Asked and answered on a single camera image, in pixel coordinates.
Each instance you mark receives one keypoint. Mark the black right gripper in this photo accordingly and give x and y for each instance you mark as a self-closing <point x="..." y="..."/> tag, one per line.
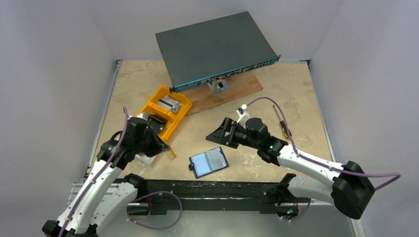
<point x="232" y="133"/>

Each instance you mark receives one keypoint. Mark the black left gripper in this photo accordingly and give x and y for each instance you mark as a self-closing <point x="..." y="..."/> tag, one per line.
<point x="159" y="146"/>

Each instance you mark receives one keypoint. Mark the gold printed credit card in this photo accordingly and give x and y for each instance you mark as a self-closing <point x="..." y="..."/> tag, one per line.
<point x="171" y="154"/>

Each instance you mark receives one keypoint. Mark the navy blue card holder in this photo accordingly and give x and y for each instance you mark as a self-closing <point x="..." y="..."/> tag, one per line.
<point x="208" y="162"/>

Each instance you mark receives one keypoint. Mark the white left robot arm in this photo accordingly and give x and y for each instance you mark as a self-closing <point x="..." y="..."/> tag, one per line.
<point x="90" y="210"/>

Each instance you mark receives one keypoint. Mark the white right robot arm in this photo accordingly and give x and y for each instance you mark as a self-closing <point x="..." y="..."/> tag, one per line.
<point x="343" y="185"/>

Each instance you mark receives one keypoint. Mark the grey cards in bin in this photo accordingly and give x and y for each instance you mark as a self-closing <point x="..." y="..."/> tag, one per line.
<point x="169" y="104"/>

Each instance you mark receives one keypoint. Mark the white plastic bin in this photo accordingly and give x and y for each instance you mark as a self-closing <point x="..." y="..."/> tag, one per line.
<point x="145" y="159"/>

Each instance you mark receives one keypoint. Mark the black item in bin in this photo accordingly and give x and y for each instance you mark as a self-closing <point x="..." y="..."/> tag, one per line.
<point x="157" y="123"/>

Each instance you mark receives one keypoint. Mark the yellow plastic bin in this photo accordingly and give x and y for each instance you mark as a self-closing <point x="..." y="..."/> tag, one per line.
<point x="153" y="108"/>

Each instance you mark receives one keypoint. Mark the wooden board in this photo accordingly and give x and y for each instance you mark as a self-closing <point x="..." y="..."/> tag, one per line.
<point x="239" y="86"/>

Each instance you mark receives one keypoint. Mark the yellow black screwdriver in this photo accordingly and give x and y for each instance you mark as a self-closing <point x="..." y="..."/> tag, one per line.
<point x="282" y="122"/>

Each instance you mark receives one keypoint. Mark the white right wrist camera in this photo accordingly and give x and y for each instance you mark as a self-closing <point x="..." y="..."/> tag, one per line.
<point x="243" y="114"/>

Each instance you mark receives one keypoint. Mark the grey metal switch stand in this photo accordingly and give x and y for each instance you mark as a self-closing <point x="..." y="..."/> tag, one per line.
<point x="219" y="86"/>

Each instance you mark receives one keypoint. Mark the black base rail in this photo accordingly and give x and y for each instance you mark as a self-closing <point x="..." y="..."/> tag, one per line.
<point x="157" y="197"/>

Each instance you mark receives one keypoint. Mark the grey network switch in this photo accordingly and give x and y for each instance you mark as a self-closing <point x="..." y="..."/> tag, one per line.
<point x="214" y="50"/>

